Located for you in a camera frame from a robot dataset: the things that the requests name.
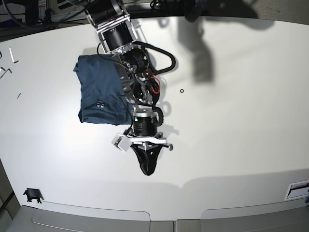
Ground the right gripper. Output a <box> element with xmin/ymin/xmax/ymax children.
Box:
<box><xmin>131</xmin><ymin>116</ymin><xmax>163</xmax><ymax>176</ymax></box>

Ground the blue T-shirt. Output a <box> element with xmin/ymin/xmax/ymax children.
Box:
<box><xmin>73</xmin><ymin>55</ymin><xmax>132</xmax><ymax>126</ymax></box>

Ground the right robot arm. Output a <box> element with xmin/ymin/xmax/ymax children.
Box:
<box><xmin>85</xmin><ymin>0</ymin><xmax>176</xmax><ymax>176</ymax></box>

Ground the black plastic clip part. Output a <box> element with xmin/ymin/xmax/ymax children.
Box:
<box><xmin>23</xmin><ymin>188</ymin><xmax>44</xmax><ymax>203</ymax></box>

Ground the right grey chair back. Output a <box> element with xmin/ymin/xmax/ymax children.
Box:
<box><xmin>175</xmin><ymin>199</ymin><xmax>309</xmax><ymax>232</ymax></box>

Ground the silver hex key pair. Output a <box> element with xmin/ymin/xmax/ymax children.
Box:
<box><xmin>0</xmin><ymin>67</ymin><xmax>12</xmax><ymax>79</ymax></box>

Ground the long silver hex key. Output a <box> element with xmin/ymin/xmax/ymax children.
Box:
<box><xmin>9</xmin><ymin>47</ymin><xmax>19</xmax><ymax>64</ymax></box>

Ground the blue box in background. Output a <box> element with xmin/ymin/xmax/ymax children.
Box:
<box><xmin>0</xmin><ymin>19</ymin><xmax>20</xmax><ymax>29</ymax></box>

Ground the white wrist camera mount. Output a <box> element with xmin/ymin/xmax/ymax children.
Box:
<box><xmin>112</xmin><ymin>130</ymin><xmax>173</xmax><ymax>153</ymax></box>

